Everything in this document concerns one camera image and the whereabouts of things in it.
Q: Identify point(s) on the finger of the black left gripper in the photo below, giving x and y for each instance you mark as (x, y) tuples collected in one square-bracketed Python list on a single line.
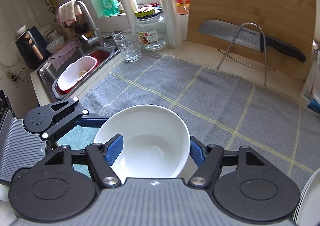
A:
[(52, 121)]

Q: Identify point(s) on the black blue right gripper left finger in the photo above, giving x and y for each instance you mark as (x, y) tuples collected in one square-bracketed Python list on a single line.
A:
[(66, 182)]

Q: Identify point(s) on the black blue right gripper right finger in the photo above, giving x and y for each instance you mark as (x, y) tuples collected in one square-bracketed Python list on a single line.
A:
[(243, 184)]

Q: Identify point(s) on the round white plate fruit print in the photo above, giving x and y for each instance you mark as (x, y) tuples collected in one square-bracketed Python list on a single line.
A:
[(308, 209)]

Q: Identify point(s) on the white bowl pink flowers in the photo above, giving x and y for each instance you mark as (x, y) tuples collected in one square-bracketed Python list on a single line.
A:
[(156, 142)]

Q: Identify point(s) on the chrome kitchen faucet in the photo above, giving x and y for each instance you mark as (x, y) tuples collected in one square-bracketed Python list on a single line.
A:
[(97, 39)]

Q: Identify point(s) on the white container in sink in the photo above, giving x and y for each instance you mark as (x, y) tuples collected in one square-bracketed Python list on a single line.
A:
[(75, 72)]

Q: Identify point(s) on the black air fryer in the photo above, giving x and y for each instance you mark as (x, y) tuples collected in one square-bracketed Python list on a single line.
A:
[(32, 47)]

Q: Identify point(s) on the grey blue checked cloth mat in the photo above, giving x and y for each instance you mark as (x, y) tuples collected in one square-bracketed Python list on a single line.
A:
[(217, 108)]

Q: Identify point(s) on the pink white dish cloth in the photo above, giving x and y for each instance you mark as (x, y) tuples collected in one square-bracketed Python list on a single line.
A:
[(68, 12)]

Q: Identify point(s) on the clear drinking glass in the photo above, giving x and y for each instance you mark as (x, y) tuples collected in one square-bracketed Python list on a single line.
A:
[(127, 42)]

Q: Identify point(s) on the white blue plastic bag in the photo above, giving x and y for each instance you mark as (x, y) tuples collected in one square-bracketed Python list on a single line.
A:
[(310, 90)]

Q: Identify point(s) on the large glass jar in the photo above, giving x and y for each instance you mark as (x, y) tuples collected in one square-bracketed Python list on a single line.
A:
[(151, 28)]

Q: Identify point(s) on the stack of clear plastic cups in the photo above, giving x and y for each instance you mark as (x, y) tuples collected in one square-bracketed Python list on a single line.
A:
[(173, 28)]

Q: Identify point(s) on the bamboo cutting board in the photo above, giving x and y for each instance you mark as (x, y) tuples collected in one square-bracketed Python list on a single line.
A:
[(291, 21)]

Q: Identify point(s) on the metal wire board rack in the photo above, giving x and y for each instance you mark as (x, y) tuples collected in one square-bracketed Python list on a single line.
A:
[(247, 50)]

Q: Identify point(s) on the santoku knife black handle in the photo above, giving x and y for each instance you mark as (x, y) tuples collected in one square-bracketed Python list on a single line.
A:
[(248, 38)]

